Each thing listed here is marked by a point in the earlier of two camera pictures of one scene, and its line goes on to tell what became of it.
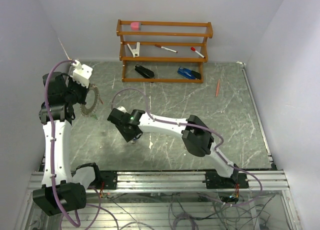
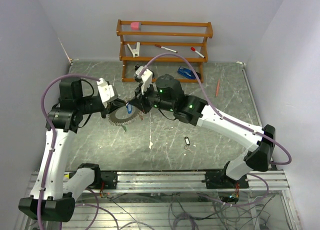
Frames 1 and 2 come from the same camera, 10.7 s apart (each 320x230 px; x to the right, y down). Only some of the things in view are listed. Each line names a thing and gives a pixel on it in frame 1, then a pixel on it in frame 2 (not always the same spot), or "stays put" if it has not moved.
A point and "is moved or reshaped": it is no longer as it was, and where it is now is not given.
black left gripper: (84, 89) to (112, 106)
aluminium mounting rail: (186, 181) stays put
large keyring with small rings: (89, 112) is moved or reshaped
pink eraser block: (135, 26) stays put
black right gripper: (127, 137) to (139, 101)
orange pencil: (217, 88) stays put
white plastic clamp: (136, 51) stays put
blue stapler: (190, 73) stays put
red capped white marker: (193, 49) stays put
